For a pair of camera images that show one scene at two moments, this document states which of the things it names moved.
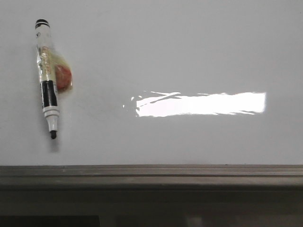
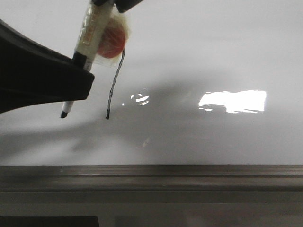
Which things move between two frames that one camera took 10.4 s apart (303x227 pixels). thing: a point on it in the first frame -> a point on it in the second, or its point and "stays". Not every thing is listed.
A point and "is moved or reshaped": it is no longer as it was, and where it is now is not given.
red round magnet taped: x=60 y=72 is moved or reshaped
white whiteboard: x=155 y=82 stays
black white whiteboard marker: x=49 y=92 -> x=96 y=18
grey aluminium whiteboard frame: x=244 y=195 stays
